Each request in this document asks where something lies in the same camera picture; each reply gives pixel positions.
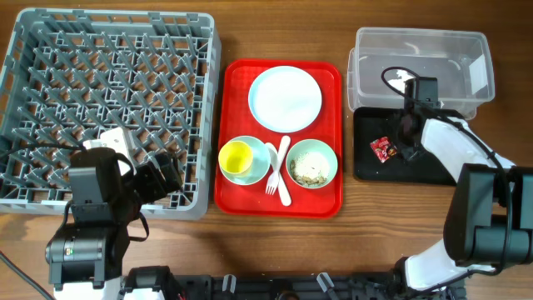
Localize red snack wrapper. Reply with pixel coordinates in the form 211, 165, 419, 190
370, 137, 397, 163

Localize yellow plastic cup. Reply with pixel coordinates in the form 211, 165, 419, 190
218, 140, 253, 177

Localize small light blue plate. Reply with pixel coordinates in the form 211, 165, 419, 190
219, 136, 271, 186

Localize light green bowl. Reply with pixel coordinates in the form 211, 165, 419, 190
286, 139, 339, 189

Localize white plastic fork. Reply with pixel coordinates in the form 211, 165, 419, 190
266, 136, 291, 195

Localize rice and food scraps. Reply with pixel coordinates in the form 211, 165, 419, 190
290, 152, 330, 187

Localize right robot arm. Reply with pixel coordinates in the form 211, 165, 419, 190
392, 75, 532, 297

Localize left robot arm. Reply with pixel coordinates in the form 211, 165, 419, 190
45, 147, 182, 299

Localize grey dishwasher rack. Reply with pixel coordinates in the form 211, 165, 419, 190
1, 8, 222, 220

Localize crumpled white tissue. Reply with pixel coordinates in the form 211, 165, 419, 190
396, 69, 414, 82

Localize clear plastic bin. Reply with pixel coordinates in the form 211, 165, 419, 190
346, 27, 496, 120

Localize black plastic tray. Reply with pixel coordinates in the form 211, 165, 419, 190
353, 107, 456, 186

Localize white plastic spoon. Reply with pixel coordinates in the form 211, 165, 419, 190
266, 142, 291, 207

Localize large light blue plate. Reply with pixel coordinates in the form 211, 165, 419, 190
248, 66, 322, 133

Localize red plastic tray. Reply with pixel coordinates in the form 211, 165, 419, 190
213, 59, 343, 219

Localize right black cable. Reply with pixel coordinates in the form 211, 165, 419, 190
381, 66, 513, 259

